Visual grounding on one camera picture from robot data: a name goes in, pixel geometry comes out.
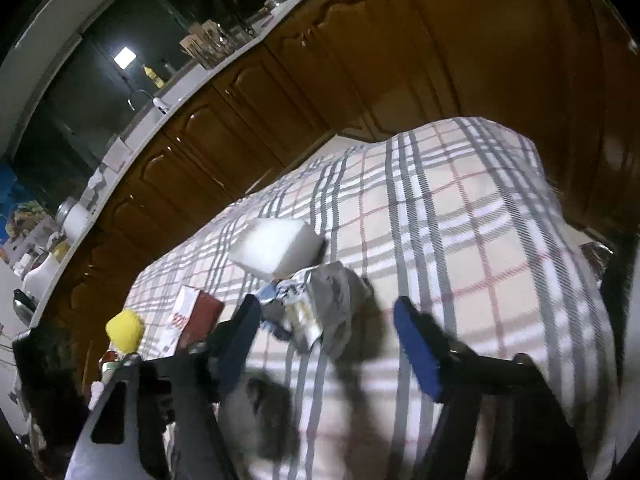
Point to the dark window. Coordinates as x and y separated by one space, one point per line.
100 85

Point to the metal faucet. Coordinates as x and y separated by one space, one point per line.
142 99

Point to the wooden lower cabinets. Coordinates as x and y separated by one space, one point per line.
350 60

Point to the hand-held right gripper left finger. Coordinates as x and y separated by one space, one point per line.
235 355

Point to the plaid tablecloth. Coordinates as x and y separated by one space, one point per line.
450 240

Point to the silver wrapper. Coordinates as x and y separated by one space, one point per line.
320 307

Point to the yellow bottle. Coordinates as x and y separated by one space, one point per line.
152 76

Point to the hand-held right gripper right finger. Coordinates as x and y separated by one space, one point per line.
420 360

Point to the white canister with metal lid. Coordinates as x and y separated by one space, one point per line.
74 217

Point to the yellow foam fruit net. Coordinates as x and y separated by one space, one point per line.
125 330

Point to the red and white cigarette box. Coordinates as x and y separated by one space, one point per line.
192 320

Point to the crushed red can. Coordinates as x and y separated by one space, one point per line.
114 361

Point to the white kettle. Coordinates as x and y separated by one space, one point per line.
42 274

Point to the utensil holder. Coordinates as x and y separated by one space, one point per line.
207 42

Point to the white countertop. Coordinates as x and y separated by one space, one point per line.
165 105

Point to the white rectangular box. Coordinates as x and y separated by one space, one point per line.
277 246

